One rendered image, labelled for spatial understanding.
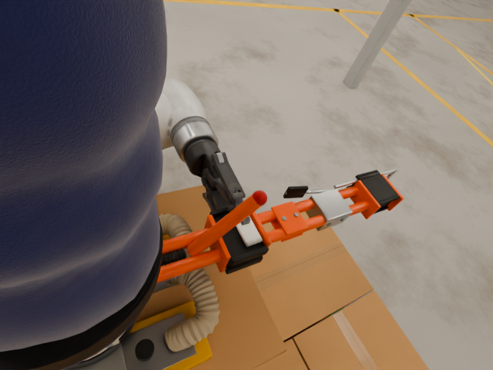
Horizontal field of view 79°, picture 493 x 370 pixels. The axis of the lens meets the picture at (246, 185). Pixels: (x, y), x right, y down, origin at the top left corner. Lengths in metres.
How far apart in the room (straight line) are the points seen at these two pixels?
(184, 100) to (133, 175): 0.49
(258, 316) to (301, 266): 0.58
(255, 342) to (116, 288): 0.39
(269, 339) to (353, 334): 0.60
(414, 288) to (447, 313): 0.23
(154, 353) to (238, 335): 0.15
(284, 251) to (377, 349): 0.44
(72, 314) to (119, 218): 0.09
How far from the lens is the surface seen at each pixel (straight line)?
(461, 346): 2.28
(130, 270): 0.27
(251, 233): 0.51
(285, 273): 1.15
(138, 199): 0.20
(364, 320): 1.23
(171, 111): 0.66
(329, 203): 0.63
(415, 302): 2.18
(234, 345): 0.61
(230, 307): 0.62
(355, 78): 3.49
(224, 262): 0.49
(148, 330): 0.57
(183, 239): 0.50
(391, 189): 0.74
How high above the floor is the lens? 1.53
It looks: 49 degrees down
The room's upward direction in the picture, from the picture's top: 23 degrees clockwise
